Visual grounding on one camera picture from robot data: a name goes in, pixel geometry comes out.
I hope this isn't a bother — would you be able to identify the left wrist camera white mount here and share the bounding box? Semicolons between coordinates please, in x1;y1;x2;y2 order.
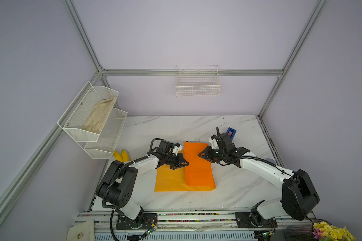
172;143;183;156

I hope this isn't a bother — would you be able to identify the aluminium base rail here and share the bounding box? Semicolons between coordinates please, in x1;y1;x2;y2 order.
74;210;311;241

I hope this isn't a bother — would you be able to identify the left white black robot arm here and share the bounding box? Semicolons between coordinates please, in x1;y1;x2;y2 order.
96;138;189;220

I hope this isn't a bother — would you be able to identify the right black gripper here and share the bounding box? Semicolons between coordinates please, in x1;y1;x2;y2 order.
196;146;226;162

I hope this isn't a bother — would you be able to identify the yellow banana right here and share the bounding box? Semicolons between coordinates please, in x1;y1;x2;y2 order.
121;150;130;163

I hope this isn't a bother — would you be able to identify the white wire basket on wall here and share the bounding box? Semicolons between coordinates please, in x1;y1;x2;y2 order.
176;65;221;97

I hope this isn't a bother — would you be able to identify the lower white wire shelf basket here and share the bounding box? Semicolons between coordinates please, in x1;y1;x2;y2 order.
83;108;127;159

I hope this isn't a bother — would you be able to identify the white wire shelf basket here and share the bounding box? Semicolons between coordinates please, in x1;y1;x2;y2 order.
57;82;119;142
83;108;127;159

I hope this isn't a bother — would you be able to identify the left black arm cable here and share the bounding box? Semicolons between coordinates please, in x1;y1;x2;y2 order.
101;138;164;241

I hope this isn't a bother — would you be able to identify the yellow flower bouquet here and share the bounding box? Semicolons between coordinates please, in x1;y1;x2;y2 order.
312;222;357;241

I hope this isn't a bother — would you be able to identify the yellow banana left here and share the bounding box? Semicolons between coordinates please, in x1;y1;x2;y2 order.
113;151;124;163

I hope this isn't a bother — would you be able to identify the blue tape dispenser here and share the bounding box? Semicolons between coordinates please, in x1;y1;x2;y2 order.
226;128;237;140

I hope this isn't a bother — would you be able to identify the beige cloth in basket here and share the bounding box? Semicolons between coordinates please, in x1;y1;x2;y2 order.
82;97;117;134

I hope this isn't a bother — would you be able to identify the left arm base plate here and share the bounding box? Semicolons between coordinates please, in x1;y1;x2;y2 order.
115;212;158;230

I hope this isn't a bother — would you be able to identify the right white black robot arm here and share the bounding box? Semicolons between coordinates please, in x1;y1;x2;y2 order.
199;134;320;227

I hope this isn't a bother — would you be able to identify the upper white wire shelf basket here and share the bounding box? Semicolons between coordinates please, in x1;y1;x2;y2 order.
57;82;119;142

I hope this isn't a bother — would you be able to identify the beige cloth bag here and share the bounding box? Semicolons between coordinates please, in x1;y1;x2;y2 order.
66;220;95;241

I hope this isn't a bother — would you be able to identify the yellow banana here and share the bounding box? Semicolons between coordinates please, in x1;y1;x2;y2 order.
121;150;130;163
113;151;124;163

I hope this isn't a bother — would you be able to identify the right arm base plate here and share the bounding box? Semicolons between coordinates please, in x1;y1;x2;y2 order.
235;211;277;229

